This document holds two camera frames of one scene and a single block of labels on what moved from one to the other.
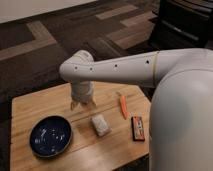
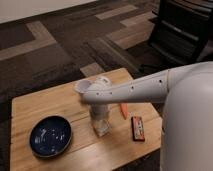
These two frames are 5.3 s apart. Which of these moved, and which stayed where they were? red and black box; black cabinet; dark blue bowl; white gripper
Moved: white gripper
Stayed: red and black box; black cabinet; dark blue bowl
